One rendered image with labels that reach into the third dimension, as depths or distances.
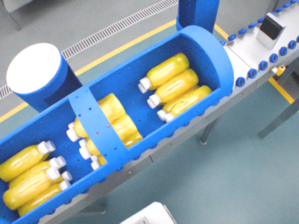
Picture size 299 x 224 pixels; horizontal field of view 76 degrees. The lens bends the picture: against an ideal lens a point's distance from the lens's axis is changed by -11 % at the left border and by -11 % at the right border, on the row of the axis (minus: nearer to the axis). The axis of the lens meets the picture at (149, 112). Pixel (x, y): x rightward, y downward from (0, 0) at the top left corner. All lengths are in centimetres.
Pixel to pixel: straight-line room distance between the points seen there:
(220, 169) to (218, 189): 16
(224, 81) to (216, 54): 9
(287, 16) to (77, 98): 119
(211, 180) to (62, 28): 238
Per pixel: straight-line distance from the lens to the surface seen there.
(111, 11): 283
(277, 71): 111
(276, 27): 106
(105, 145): 57
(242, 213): 181
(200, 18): 147
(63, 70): 102
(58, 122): 82
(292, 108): 148
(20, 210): 78
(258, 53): 112
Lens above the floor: 172
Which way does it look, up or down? 65 degrees down
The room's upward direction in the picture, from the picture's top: 12 degrees counter-clockwise
